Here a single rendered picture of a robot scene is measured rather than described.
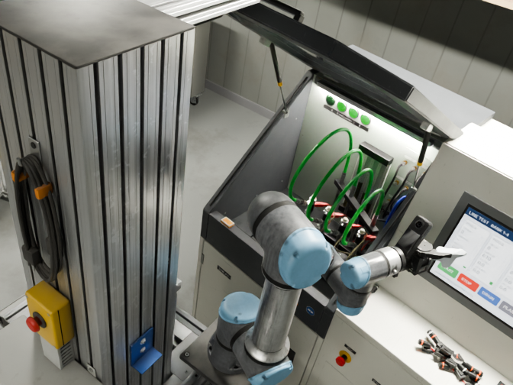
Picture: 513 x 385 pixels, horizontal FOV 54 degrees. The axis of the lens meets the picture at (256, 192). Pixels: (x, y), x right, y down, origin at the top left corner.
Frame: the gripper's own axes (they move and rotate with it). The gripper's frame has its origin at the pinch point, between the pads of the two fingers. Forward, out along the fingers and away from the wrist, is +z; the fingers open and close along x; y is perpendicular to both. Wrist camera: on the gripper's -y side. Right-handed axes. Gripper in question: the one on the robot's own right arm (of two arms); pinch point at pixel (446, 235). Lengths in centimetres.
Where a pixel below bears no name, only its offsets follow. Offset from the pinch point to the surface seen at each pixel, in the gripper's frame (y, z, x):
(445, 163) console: -6.9, 21.7, -23.2
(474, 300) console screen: 31.6, 22.4, 3.2
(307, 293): 47, -16, -35
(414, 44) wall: 11, 171, -183
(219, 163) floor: 114, 52, -242
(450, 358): 46.2, 9.4, 9.9
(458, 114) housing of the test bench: -11, 51, -45
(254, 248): 43, -24, -62
